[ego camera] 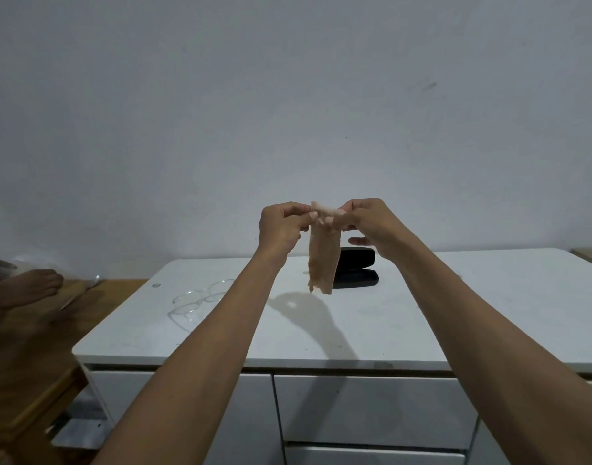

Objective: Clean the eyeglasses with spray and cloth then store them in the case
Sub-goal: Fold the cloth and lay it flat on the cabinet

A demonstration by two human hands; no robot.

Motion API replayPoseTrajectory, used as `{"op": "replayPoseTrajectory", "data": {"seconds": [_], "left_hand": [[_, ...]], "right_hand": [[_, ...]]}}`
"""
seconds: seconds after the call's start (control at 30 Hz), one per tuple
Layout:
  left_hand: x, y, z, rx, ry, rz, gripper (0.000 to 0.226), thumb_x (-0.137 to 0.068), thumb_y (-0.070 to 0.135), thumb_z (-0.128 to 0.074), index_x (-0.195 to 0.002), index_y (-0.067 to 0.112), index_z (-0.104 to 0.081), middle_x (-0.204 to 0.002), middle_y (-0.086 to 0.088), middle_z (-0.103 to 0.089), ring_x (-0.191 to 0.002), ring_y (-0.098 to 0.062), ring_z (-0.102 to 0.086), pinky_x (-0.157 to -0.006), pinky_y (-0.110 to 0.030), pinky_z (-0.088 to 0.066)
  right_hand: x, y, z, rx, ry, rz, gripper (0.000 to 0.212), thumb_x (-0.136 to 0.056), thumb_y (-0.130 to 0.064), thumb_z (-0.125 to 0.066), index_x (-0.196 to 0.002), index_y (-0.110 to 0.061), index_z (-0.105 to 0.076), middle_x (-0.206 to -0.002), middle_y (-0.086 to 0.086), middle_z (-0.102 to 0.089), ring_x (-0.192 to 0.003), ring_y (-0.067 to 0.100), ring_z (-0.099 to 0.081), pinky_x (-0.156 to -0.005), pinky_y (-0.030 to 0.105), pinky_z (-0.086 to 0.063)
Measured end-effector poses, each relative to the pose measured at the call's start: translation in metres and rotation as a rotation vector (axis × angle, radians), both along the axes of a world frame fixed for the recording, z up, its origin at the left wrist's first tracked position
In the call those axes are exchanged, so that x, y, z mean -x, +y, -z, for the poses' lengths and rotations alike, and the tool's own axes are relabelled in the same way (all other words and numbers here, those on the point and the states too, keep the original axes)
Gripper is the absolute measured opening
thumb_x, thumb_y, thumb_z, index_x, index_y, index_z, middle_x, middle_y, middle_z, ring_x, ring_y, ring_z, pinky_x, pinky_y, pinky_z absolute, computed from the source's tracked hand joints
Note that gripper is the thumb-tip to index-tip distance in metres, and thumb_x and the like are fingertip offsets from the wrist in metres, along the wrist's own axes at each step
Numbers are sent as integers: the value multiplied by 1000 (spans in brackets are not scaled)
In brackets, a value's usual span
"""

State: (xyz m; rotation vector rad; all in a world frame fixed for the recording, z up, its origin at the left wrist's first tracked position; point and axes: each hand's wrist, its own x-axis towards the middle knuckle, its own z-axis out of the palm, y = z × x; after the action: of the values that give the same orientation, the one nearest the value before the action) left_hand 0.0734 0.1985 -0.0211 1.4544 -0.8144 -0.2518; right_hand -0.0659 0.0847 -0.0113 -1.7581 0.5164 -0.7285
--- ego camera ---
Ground person's right hand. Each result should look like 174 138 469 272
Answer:
332 198 413 261

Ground person's left hand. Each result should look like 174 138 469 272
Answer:
258 201 320 260

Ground black glasses case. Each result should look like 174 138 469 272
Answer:
332 246 380 290

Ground beige cleaning cloth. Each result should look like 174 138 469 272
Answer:
307 201 348 296

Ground clear frame eyeglasses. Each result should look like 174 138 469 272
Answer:
167 278 237 330

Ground person's left forearm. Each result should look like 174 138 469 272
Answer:
91 246 290 465

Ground person's right forearm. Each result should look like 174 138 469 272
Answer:
397 236 592 465

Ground white drawer cabinet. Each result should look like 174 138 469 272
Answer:
72 247 592 465

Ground light wooden table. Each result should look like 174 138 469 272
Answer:
569 246 592 271

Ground dark wooden table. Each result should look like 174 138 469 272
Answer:
0 278 149 465

